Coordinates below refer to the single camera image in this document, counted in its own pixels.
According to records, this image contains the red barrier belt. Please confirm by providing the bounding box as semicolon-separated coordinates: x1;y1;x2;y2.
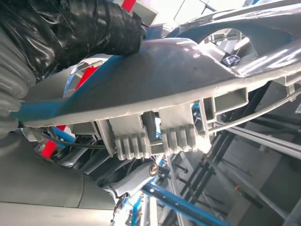
40;0;137;158

